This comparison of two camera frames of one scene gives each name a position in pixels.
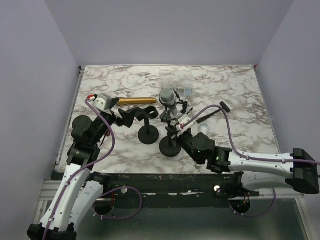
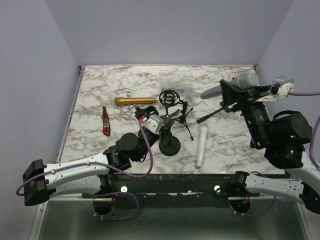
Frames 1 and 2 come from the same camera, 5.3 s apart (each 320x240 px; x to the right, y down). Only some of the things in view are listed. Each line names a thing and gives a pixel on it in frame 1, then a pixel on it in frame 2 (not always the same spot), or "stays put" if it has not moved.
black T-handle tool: x=223 y=104 stays put
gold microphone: x=129 y=100 stays put
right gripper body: x=185 y=139 → x=252 y=95
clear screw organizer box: x=180 y=81 stays put
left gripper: x=128 y=116 → x=167 y=125
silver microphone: x=167 y=97 → x=244 y=81
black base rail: x=165 y=190 stays put
